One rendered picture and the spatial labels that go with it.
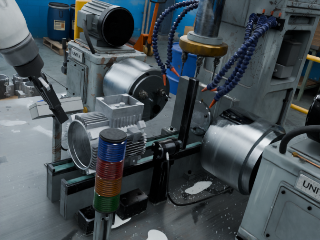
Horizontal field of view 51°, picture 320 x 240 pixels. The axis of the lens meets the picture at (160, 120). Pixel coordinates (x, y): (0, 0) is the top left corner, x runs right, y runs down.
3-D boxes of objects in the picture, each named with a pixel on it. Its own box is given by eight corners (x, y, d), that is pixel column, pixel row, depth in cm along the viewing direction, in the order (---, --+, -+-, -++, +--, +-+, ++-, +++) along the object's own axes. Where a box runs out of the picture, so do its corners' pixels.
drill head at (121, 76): (126, 94, 181) (131, 48, 171) (171, 121, 157) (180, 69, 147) (84, 100, 165) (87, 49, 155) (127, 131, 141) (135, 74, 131)
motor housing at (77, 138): (113, 145, 128) (118, 98, 121) (143, 169, 116) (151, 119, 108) (64, 156, 115) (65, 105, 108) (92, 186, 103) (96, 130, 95)
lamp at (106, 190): (111, 178, 81) (113, 163, 80) (125, 192, 77) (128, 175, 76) (89, 185, 78) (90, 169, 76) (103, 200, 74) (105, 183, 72)
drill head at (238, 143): (220, 151, 138) (235, 93, 128) (315, 208, 111) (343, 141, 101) (175, 166, 122) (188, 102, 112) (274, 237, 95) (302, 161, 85)
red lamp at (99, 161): (113, 163, 80) (115, 146, 78) (128, 175, 76) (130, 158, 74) (90, 169, 76) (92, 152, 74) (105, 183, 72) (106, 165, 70)
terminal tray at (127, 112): (123, 112, 119) (125, 93, 116) (142, 124, 112) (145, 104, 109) (93, 117, 112) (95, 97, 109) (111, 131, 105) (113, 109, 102)
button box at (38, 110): (75, 112, 129) (73, 99, 130) (84, 109, 124) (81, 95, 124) (31, 120, 118) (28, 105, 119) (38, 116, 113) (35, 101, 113)
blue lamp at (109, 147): (115, 146, 78) (116, 128, 76) (130, 158, 74) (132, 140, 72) (92, 152, 74) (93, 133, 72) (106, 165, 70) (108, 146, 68)
